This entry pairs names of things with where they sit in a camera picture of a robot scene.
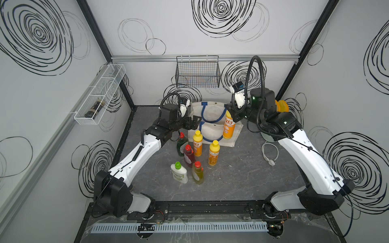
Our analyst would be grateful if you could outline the white bag with blue handles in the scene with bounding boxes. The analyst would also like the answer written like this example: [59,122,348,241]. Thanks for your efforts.
[188,101,244,147]

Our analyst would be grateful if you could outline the orange soap bottle yellow cap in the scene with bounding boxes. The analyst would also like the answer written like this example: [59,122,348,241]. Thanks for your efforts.
[192,130,203,157]
[223,110,236,139]
[208,140,220,166]

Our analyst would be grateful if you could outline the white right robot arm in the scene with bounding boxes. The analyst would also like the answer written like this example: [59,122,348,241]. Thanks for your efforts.
[225,82,355,215]

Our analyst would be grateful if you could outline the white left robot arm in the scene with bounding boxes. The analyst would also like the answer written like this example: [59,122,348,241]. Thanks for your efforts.
[93,101,201,217]

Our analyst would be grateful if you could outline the green soap bottle red cap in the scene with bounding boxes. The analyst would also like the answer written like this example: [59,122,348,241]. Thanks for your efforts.
[177,132,188,157]

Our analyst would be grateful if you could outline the yellow-green soap bottle red cap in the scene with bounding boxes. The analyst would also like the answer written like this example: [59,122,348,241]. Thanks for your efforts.
[192,161,204,185]

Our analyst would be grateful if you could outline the white soap bottle green cap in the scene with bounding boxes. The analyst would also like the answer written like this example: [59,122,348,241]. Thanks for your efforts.
[170,162,188,184]

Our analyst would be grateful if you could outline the dark bottle in shelf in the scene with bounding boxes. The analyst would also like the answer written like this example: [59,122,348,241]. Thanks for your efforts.
[84,100,105,119]

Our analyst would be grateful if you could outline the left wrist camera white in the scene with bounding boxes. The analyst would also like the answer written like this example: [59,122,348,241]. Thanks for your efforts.
[179,97,190,118]

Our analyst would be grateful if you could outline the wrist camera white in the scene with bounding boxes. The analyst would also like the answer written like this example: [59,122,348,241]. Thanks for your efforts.
[230,81,246,109]
[179,97,190,118]

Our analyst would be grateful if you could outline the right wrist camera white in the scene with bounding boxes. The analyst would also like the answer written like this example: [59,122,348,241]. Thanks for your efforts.
[230,81,246,109]

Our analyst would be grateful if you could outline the black wire wall basket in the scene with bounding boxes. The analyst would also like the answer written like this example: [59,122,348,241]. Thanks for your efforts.
[175,61,221,89]

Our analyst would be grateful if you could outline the white toaster power cable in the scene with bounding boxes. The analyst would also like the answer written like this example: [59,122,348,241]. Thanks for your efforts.
[261,142,279,167]

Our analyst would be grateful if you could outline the white wire wall shelf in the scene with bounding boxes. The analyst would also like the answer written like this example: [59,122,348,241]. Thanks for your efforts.
[74,63,126,125]

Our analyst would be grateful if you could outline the aluminium wall rail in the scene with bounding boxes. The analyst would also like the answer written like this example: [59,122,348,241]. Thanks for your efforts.
[111,54,300,63]

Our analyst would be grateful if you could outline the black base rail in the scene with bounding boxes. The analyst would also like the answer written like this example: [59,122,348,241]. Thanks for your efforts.
[88,200,329,221]

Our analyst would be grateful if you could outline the grey slotted cable duct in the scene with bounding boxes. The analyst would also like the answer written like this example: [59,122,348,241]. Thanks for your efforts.
[90,221,268,233]

